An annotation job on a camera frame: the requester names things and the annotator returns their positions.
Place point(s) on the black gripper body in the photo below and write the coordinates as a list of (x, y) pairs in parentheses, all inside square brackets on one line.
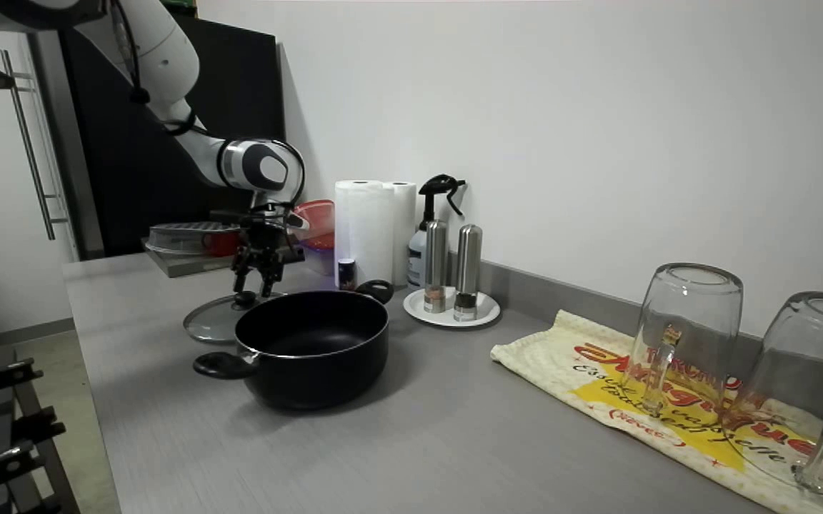
[(267, 236)]

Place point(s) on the glass lid with black knob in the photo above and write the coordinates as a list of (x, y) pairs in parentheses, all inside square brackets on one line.
[(210, 320)]

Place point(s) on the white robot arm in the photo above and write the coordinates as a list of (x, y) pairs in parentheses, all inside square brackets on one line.
[(158, 47)]

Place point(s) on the black cooking pot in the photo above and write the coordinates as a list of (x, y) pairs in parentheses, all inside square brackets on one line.
[(314, 351)]

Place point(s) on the red plastic container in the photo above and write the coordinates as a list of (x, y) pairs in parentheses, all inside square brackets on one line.
[(317, 224)]

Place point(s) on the small dark bottle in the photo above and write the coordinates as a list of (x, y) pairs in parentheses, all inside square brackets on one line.
[(348, 276)]

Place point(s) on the white paper towel roll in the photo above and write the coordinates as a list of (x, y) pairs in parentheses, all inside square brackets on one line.
[(374, 229)]

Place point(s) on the black cabinet door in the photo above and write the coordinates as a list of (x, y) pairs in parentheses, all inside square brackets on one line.
[(135, 172)]

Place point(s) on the clear spray bottle black trigger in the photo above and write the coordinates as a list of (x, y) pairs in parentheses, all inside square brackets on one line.
[(418, 243)]

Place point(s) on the steel salt grinder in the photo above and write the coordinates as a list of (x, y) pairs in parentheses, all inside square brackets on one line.
[(435, 260)]

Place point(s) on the steel pepper grinder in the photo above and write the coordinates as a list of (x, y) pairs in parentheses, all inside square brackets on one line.
[(470, 267)]

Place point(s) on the round white plate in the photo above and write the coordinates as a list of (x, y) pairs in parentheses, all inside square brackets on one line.
[(488, 311)]

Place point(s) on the black metal rack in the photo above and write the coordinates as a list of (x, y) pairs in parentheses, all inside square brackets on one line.
[(1, 446)]

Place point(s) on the yellow printed kitchen towel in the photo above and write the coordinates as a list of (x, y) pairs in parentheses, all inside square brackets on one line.
[(585, 376)]

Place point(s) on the upturned drinking glass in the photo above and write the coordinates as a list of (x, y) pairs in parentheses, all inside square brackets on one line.
[(688, 324), (812, 351)]

